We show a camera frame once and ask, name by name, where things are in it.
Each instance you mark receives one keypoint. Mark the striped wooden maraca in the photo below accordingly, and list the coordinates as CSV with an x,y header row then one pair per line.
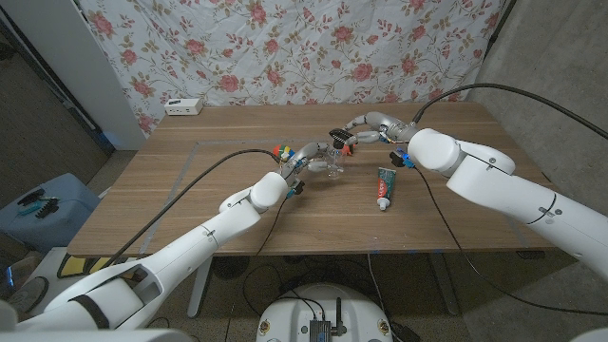
x,y
281,151

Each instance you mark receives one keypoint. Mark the floral backdrop cloth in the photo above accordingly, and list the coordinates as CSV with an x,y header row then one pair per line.
x,y
294,57

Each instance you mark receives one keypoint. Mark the yellow black floor mat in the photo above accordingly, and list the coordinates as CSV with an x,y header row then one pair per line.
x,y
71,267

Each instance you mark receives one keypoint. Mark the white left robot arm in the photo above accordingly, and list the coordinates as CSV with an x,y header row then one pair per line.
x,y
199,237

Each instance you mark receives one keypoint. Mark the white power strip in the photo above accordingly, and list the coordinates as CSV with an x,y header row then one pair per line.
x,y
183,107

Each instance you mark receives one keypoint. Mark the toothpaste tube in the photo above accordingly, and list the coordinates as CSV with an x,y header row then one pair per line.
x,y
385,185

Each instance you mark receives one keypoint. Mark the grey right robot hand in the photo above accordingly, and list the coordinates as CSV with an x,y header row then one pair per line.
x,y
392,127

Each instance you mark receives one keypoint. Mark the black spray cap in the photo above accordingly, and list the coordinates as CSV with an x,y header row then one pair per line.
x,y
339,138

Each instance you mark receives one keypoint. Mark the black comb tool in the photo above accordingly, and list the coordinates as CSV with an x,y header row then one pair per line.
x,y
47,209

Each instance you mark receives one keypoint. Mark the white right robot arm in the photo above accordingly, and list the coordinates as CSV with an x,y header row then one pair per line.
x,y
499,185

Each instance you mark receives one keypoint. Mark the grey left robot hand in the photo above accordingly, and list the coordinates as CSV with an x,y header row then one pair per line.
x,y
301,151

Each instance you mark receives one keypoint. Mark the clear plastic dispenser bottle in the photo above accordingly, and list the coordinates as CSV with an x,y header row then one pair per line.
x,y
336,172

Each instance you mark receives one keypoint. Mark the metal table leg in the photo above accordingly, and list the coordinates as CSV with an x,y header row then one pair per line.
x,y
197,294
444,290

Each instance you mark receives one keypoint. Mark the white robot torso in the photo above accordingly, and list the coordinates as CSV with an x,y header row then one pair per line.
x,y
294,313

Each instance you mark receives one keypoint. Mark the blue storage bin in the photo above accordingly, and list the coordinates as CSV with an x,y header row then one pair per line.
x,y
71,199

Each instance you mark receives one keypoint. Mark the black clamp tool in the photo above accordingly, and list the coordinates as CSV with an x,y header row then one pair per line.
x,y
31,196

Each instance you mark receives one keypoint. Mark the grey shoe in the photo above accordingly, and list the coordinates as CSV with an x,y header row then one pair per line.
x,y
28,294

